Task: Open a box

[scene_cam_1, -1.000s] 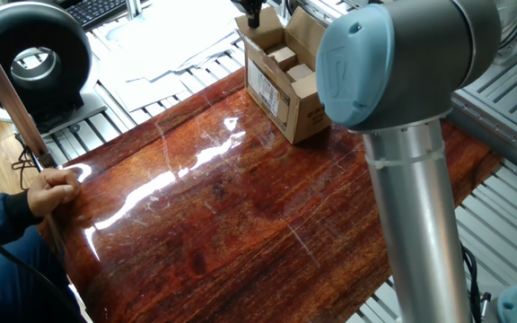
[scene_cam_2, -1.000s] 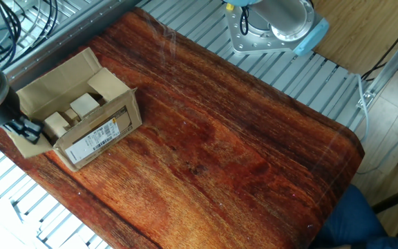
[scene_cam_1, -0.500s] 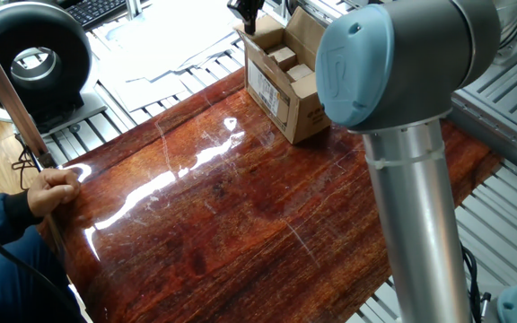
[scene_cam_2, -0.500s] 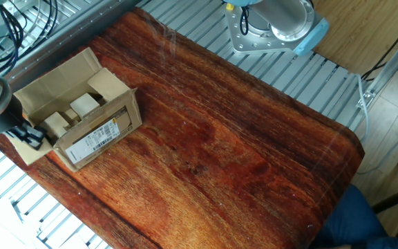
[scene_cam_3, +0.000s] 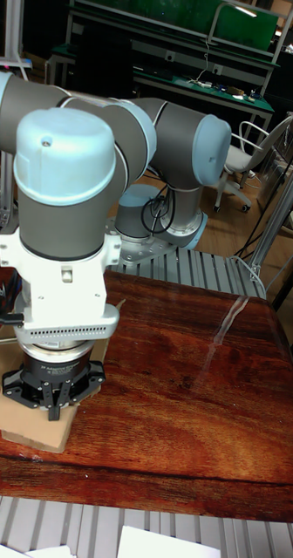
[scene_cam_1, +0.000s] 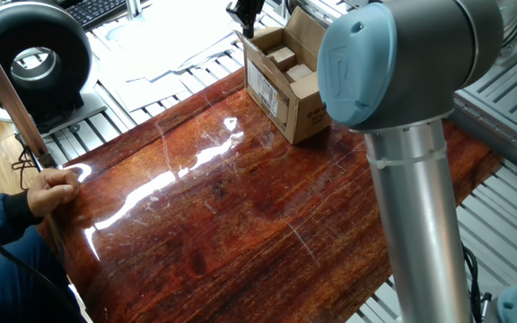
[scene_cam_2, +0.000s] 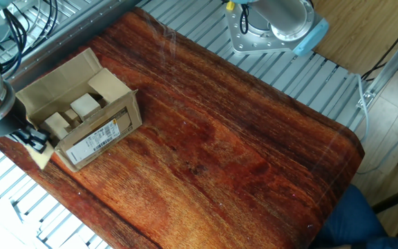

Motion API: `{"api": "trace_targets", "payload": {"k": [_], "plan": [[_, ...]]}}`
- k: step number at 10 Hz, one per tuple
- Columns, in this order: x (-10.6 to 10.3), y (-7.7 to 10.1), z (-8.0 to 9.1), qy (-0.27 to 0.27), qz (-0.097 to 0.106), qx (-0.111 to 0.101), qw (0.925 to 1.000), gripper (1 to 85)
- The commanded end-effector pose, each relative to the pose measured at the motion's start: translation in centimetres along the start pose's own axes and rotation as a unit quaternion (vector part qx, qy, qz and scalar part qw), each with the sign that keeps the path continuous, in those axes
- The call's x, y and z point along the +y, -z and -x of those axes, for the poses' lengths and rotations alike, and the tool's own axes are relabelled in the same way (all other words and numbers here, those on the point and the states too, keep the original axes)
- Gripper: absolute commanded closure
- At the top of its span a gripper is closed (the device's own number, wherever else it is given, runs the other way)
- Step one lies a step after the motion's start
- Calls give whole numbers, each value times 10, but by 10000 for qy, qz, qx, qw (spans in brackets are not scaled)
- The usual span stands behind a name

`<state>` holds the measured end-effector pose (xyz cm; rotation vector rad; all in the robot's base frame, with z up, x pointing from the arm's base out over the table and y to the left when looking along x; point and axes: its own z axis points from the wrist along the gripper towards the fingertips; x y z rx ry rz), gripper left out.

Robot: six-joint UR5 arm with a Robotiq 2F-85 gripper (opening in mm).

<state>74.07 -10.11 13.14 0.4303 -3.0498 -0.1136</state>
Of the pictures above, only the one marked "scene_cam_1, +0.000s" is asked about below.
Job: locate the white paper pile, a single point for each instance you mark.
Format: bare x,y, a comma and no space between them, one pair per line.
173,36

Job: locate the silver metal cylinder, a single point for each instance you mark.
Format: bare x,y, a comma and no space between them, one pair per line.
512,11

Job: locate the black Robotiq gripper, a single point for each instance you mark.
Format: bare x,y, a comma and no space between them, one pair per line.
250,2

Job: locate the white paper sheet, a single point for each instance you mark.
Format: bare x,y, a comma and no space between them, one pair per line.
151,92

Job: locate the brown wooden pole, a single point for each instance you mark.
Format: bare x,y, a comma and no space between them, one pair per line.
7,89

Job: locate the black computer keyboard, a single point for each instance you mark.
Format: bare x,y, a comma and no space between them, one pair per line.
97,11

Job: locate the wood grain table mat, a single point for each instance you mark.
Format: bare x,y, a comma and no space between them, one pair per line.
240,224

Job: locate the grey metal fan base plate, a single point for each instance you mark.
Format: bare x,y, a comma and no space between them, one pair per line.
92,107

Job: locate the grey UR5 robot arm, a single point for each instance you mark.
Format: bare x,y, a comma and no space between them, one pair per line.
420,224

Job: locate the leg in blue trousers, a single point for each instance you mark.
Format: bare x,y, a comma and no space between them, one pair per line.
7,291

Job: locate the pale wooden block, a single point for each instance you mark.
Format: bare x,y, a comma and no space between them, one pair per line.
300,72
281,57

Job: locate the short aluminium profile post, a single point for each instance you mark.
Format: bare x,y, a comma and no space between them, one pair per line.
134,9

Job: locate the person's bare hand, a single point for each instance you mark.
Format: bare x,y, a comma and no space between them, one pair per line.
54,190

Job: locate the brown cardboard box with label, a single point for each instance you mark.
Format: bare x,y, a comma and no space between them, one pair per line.
303,121

